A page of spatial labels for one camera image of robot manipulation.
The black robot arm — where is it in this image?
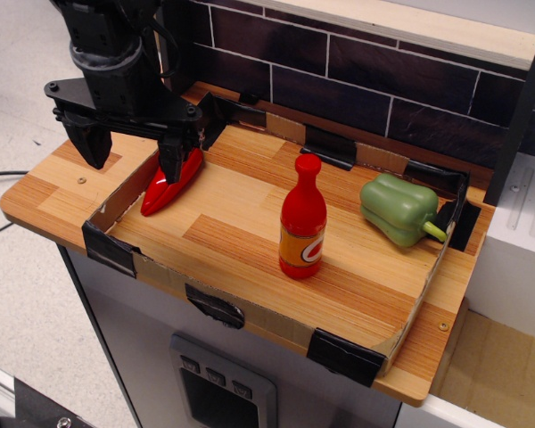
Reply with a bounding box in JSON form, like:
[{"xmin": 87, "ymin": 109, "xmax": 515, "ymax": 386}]
[{"xmin": 45, "ymin": 1, "xmax": 202, "ymax": 184}]

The green bell pepper toy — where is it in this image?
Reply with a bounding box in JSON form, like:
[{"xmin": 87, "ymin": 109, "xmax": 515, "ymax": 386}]
[{"xmin": 359, "ymin": 173, "xmax": 448, "ymax": 248}]

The cardboard fence with black tape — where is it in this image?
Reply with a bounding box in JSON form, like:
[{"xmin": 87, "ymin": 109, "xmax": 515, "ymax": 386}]
[{"xmin": 83, "ymin": 94, "xmax": 481, "ymax": 401}]

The grey oven control panel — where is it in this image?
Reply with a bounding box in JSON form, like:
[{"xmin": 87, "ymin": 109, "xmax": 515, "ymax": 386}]
[{"xmin": 169, "ymin": 334, "xmax": 278, "ymax": 428}]

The white toy kitchen sink unit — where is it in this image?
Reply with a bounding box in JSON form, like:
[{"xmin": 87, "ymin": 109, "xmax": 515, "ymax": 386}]
[{"xmin": 466, "ymin": 153, "xmax": 535, "ymax": 336}]

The red hot sauce bottle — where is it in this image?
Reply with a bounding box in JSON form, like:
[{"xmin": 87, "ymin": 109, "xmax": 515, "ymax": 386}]
[{"xmin": 279, "ymin": 153, "xmax": 327, "ymax": 279}]

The wooden upper shelf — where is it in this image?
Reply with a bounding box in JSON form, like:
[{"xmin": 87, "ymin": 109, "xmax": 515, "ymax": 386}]
[{"xmin": 253, "ymin": 0, "xmax": 535, "ymax": 70}]

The black base plate with screw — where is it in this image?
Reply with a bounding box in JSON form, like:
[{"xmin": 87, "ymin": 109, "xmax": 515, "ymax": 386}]
[{"xmin": 0, "ymin": 378, "xmax": 92, "ymax": 427}]

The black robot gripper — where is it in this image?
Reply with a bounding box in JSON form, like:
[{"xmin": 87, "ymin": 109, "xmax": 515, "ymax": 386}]
[{"xmin": 44, "ymin": 37, "xmax": 202, "ymax": 184}]

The red chili pepper toy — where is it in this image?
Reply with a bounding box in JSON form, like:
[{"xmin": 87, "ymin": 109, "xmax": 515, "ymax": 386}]
[{"xmin": 140, "ymin": 148, "xmax": 204, "ymax": 217}]

